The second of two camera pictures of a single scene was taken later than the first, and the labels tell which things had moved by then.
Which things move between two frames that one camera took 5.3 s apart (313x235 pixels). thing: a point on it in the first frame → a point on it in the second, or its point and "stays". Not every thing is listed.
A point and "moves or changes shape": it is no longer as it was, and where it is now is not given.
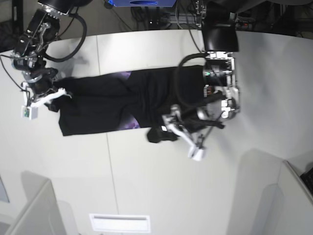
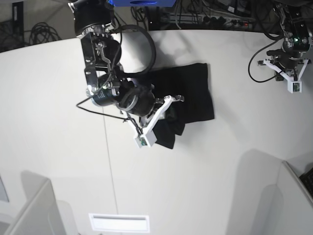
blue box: x=145 y=3 stays
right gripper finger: x=53 y=106 → x=168 y=114
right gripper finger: x=62 y=91 → x=178 y=97
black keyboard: x=307 y=177 stays
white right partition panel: x=293 y=212 stays
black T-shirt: x=142 y=98 moves or changes shape
